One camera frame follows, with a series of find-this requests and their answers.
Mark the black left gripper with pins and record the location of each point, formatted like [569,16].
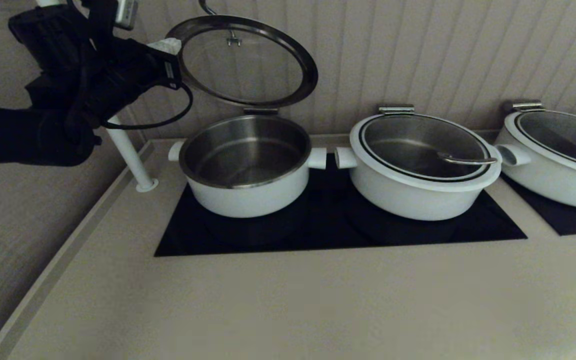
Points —
[138,65]

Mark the glass lid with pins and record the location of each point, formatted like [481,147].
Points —
[418,145]
[568,135]
[248,65]

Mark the metal hinge bracket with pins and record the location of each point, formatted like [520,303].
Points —
[396,109]
[527,106]
[260,111]

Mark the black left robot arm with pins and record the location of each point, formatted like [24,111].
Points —
[28,130]

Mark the wide black glass cooktop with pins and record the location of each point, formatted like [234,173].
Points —
[318,235]

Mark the white pole with base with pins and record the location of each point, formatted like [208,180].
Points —
[130,155]

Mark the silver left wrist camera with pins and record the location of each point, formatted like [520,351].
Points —
[127,12]

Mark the white pot, steel inner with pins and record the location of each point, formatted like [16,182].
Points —
[558,192]
[408,205]
[248,200]

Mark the narrow black glass cooktop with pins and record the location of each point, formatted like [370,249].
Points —
[573,222]

